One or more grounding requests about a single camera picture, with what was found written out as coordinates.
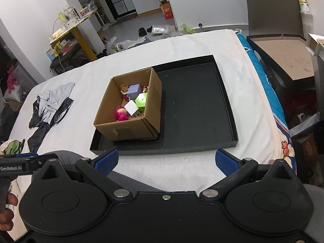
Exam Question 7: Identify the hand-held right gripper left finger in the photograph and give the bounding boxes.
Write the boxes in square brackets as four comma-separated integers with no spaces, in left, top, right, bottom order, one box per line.
[40,149,133,200]

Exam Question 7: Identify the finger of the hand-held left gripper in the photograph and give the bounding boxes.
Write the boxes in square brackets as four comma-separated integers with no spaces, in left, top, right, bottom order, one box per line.
[10,152,39,158]

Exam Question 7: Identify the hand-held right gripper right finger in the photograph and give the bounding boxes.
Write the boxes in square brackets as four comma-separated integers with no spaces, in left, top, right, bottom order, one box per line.
[200,149,291,200]

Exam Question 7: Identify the brown cardboard box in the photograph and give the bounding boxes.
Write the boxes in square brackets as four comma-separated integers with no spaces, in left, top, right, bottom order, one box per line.
[94,67,162,141]

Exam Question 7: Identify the pink hooded figurine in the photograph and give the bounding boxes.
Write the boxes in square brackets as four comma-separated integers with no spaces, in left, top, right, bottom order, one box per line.
[116,106,129,122]

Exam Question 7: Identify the white charger plug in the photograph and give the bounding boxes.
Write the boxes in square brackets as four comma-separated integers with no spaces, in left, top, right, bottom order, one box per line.
[124,100,142,118]

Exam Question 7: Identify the black shallow tray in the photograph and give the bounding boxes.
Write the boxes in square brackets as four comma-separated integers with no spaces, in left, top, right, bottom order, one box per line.
[90,55,240,156]

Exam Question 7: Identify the green hexagonal cup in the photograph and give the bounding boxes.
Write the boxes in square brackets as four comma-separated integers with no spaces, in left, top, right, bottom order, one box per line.
[135,92,148,112]

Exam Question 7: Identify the red figurine with yellow jar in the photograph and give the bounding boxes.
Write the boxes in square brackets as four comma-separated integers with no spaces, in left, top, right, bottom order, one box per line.
[120,84,130,101]

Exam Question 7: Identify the purple cube toy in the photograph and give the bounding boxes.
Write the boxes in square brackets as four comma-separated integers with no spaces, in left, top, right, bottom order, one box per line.
[127,84,142,100]

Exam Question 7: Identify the person's left hand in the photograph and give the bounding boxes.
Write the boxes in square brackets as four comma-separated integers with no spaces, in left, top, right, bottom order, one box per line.
[0,194,19,231]

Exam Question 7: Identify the floral printed cloth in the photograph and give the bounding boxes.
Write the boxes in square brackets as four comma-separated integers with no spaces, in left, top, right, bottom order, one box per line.
[0,140,25,155]

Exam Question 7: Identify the black garment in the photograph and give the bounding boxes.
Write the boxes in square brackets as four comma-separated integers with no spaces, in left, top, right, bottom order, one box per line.
[28,97,74,153]

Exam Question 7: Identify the person's grey trousers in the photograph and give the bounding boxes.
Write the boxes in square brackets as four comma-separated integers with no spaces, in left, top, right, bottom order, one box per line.
[49,150,324,243]

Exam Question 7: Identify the white sack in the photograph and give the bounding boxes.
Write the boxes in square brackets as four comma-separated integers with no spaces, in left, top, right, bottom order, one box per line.
[2,85,27,102]

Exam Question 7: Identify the pink plush item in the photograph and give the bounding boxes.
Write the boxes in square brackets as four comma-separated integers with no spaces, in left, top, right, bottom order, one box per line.
[6,64,19,93]

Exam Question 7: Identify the blue printed blanket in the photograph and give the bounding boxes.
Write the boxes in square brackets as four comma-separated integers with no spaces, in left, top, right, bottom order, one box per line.
[233,29,298,175]

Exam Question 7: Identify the white plastic bag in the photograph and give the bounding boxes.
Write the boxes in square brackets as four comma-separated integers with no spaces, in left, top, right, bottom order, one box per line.
[105,37,147,55]

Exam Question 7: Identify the yellow-legged table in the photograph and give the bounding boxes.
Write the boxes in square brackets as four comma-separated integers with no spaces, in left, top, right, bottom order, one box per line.
[48,9,99,61]

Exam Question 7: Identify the black box with brown board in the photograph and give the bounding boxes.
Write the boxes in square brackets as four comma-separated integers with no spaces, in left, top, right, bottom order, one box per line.
[246,34,317,90]

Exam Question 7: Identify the green plastic bag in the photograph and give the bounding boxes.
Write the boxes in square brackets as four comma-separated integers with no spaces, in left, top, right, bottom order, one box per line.
[180,23,196,34]

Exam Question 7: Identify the silver foil bag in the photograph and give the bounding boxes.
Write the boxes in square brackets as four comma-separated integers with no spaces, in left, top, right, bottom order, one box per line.
[150,25,169,34]

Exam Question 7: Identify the clear plastic bag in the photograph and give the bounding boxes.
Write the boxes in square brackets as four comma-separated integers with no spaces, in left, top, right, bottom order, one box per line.
[164,25,181,36]

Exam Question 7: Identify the cluster of jars and bottles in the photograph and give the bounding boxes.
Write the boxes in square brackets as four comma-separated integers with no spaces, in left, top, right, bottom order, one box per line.
[52,4,98,39]

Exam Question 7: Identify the white side table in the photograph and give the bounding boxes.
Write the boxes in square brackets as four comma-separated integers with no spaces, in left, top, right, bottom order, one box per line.
[305,32,324,122]

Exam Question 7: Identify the white plastic container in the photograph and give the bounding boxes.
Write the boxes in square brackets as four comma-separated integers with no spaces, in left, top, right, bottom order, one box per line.
[301,14,314,47]

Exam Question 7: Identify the orange cardboard box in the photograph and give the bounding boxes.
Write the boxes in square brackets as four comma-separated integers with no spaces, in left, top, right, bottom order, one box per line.
[159,0,175,20]

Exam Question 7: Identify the grey-brown chair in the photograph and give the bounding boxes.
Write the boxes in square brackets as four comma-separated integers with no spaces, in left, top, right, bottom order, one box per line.
[244,0,304,37]

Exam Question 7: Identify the yellow and white package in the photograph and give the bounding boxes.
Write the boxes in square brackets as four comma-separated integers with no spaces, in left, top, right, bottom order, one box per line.
[297,0,310,14]

